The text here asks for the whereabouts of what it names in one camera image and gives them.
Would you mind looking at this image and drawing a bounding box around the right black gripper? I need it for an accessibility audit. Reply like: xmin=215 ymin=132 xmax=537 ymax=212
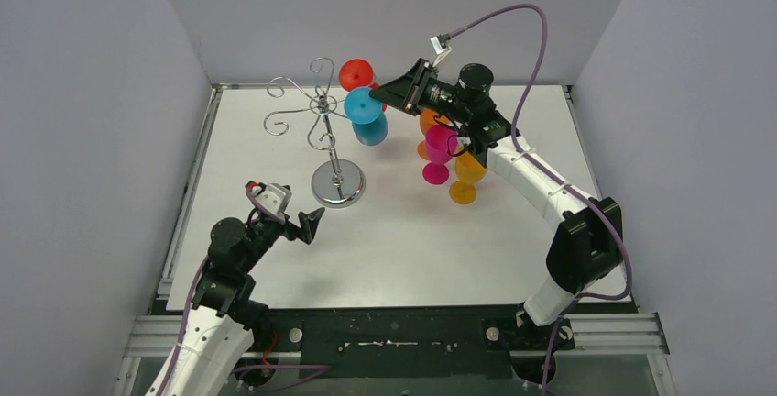
xmin=372 ymin=59 xmax=474 ymax=125

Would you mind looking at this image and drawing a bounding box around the orange wine glass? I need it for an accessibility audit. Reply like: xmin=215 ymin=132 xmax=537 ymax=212
xmin=417 ymin=108 xmax=449 ymax=161

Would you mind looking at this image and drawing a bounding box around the blue wine glass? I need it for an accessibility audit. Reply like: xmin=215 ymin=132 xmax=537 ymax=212
xmin=344 ymin=87 xmax=389 ymax=147

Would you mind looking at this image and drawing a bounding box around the magenta wine glass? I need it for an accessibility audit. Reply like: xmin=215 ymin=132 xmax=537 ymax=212
xmin=422 ymin=125 xmax=458 ymax=185

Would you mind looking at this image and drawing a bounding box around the yellow wine glass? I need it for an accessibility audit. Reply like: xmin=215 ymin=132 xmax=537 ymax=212
xmin=449 ymin=152 xmax=487 ymax=205

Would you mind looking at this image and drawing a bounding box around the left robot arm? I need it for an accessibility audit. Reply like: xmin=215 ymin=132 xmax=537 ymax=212
xmin=148 ymin=208 xmax=325 ymax=395

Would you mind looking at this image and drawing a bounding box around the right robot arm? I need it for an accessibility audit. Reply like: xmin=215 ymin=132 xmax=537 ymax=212
xmin=368 ymin=59 xmax=632 ymax=349

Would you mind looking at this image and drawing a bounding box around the chrome wine glass rack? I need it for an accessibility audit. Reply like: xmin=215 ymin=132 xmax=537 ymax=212
xmin=262 ymin=57 xmax=366 ymax=209

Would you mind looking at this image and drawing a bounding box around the red wine glass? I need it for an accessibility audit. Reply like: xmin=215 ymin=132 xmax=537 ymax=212
xmin=338 ymin=59 xmax=377 ymax=98

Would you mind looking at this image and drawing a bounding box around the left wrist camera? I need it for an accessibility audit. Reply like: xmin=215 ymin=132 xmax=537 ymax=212
xmin=245 ymin=181 xmax=292 ymax=223

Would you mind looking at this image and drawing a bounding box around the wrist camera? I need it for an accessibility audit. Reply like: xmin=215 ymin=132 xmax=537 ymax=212
xmin=245 ymin=181 xmax=292 ymax=223
xmin=430 ymin=34 xmax=452 ymax=74

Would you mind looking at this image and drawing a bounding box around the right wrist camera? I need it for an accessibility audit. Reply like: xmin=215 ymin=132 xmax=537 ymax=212
xmin=430 ymin=34 xmax=452 ymax=74

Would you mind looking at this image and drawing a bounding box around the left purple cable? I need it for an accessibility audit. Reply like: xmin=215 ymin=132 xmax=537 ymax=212
xmin=154 ymin=183 xmax=333 ymax=396

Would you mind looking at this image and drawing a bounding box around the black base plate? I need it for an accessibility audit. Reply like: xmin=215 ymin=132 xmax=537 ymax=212
xmin=250 ymin=304 xmax=583 ymax=380

